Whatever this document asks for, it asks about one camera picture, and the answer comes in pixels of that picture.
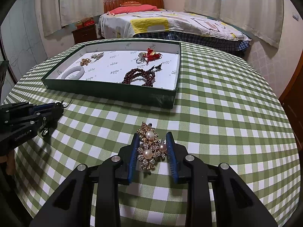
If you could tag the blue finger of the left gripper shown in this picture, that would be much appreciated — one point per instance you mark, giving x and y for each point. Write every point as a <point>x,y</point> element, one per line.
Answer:
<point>48,119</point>
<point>45,108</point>

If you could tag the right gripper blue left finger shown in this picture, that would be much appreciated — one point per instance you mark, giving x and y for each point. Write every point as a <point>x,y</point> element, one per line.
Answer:
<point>133,156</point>

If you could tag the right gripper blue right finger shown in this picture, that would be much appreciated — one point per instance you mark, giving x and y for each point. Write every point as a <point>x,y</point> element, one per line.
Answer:
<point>173,164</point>

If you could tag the gold pearl brooch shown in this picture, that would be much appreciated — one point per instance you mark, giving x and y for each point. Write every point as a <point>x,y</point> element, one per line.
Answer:
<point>152,150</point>

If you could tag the pale jade bangle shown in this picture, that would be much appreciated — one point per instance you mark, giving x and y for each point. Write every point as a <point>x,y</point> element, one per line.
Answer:
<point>75,72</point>

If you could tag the pearl flower brooch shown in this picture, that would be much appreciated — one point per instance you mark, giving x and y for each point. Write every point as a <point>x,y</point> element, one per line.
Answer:
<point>92,56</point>

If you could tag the crystal rhinestone brooch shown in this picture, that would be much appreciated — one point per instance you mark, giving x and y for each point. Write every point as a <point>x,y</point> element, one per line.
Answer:
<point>99,56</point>

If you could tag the gold ingot red tassel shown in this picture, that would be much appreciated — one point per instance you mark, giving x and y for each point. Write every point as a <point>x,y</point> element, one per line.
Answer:
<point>149,58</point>

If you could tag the small red gold charm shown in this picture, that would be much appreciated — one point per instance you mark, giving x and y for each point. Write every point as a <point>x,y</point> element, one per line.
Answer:
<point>150,51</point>

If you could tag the green jewelry tray box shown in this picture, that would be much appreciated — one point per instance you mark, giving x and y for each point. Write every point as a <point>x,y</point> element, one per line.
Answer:
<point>121,74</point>

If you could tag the green checkered tablecloth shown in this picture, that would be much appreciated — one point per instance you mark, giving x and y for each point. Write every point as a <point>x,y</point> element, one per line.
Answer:
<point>224,111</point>

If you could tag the dark wooden nightstand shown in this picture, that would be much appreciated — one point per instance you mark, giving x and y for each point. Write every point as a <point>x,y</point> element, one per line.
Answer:
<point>85,34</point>

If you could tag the red boxes on nightstand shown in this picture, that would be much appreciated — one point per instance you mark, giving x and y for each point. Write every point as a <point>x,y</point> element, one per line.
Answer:
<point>85,22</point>

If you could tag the left white curtain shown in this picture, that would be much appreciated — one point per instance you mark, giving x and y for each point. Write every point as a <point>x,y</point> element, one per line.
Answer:
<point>56,14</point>

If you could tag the white curtain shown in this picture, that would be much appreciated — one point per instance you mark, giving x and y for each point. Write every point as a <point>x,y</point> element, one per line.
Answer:
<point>56,14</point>
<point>261,18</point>

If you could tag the bed with patterned quilt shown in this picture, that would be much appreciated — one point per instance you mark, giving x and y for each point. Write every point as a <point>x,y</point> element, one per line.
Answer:
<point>172,25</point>

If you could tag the wooden headboard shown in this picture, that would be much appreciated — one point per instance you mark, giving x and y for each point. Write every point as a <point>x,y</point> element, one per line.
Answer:
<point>113,4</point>

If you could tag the brown wooden door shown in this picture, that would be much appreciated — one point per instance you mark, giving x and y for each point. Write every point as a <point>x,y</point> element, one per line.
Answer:
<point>292,102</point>

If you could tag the orange patterned pillow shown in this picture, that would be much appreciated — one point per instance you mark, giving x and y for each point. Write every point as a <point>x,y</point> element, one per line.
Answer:
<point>130,4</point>

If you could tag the red pillow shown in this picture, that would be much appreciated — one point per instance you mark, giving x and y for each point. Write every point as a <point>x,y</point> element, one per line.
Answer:
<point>131,9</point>

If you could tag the right white curtain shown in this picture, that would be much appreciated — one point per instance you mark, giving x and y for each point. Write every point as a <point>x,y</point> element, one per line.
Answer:
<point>261,18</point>

